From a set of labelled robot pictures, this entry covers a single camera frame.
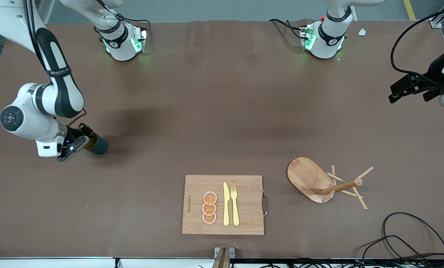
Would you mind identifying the dark teal ribbed cup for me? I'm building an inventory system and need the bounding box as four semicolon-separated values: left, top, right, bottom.
83;132;109;156

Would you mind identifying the wooden mug rack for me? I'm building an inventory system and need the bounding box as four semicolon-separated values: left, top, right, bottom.
287;157;374;211

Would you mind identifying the yellow plastic knife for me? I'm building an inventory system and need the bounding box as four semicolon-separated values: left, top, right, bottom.
223;182;231;226

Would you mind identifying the yellow plastic fork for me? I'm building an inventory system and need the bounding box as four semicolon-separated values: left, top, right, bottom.
231;185;240;227

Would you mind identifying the bamboo cutting board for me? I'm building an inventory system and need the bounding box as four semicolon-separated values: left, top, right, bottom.
181;175;268;236

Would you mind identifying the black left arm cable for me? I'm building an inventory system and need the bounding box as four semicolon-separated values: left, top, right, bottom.
390;7;444;82

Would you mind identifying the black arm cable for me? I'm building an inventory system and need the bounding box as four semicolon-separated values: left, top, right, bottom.
23;0;87;127
390;7;444;82

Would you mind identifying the black looped table cable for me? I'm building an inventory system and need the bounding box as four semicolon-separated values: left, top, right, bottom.
382;212;444;268

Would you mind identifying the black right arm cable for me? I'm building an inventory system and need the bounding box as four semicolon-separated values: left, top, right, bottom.
23;0;87;127

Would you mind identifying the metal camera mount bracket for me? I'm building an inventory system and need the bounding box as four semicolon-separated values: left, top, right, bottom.
213;247;235;268

